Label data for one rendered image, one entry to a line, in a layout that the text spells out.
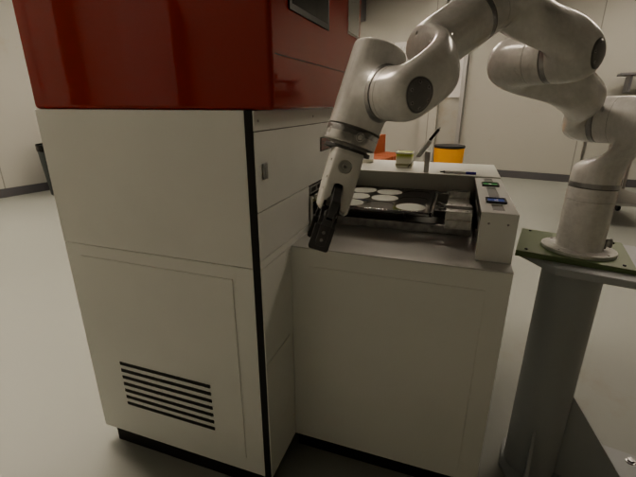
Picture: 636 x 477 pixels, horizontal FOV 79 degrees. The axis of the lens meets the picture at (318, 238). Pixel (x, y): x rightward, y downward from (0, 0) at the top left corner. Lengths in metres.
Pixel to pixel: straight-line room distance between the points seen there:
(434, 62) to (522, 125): 7.10
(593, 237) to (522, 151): 6.44
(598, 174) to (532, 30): 0.51
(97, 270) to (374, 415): 1.01
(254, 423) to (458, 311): 0.71
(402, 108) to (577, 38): 0.44
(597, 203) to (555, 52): 0.52
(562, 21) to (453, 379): 0.93
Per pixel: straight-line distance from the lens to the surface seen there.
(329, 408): 1.47
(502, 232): 1.15
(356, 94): 0.61
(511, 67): 0.97
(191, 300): 1.21
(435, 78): 0.59
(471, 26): 0.76
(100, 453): 1.85
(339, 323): 1.26
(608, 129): 1.26
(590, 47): 0.92
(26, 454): 1.98
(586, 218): 1.29
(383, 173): 1.69
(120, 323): 1.45
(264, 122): 1.00
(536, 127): 7.67
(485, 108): 7.73
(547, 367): 1.45
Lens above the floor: 1.23
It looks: 19 degrees down
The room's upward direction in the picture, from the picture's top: straight up
